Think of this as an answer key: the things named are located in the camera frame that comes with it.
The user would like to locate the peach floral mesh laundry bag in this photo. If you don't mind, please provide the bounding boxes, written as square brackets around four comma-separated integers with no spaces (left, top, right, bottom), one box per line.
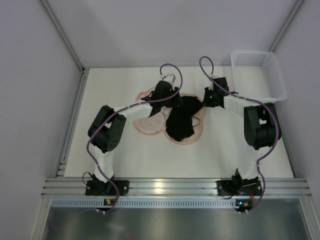
[133,93,206,145]

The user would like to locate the black bra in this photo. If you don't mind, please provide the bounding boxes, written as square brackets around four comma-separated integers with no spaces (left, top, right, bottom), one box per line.
[165,95,203,142]

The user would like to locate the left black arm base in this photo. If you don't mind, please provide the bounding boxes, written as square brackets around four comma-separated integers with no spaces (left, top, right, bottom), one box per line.
[85,179,130,196]

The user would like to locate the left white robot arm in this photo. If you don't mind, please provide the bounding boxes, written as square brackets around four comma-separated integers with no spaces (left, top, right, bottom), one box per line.
[86,80,182,184]

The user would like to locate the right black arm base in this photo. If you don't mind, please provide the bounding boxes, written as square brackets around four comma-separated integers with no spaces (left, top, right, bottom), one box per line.
[216,178,263,197]

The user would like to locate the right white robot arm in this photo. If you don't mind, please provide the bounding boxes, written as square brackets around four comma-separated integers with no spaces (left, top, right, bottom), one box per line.
[204,76,282,179]

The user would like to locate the white plastic basket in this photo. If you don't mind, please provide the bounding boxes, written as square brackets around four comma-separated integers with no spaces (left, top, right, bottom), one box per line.
[230,50,288,103]

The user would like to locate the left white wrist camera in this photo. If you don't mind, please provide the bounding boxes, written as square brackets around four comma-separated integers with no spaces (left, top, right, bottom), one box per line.
[160,74,176,85]

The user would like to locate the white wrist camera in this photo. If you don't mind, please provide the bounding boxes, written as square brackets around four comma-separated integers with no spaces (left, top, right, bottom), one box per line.
[160,74,176,85]
[208,73,220,90]

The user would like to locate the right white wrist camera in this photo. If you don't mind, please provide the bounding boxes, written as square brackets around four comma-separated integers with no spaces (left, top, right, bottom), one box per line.
[208,73,220,90]

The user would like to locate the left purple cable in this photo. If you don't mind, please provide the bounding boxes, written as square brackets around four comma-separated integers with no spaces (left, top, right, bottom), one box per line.
[86,63,185,210]

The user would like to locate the purple cable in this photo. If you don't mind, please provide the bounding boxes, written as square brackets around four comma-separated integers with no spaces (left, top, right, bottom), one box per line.
[86,63,185,210]
[199,55,281,211]

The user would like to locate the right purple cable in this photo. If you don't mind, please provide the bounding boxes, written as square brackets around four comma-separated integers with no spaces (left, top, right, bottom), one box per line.
[199,55,281,211]

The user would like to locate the left aluminium frame post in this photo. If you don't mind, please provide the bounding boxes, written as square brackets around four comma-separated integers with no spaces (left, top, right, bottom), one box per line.
[38,0,87,73]

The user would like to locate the aluminium frame post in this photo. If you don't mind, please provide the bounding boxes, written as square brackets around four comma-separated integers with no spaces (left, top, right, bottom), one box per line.
[268,0,306,53]
[38,0,87,73]

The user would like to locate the right aluminium frame post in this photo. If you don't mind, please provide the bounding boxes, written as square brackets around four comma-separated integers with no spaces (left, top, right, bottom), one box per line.
[268,0,306,53]

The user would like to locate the aluminium mounting rail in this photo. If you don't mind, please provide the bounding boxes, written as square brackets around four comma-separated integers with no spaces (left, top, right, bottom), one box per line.
[40,177,312,199]

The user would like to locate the white slotted cable duct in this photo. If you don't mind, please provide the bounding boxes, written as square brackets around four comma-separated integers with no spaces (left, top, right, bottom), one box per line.
[51,197,252,209]

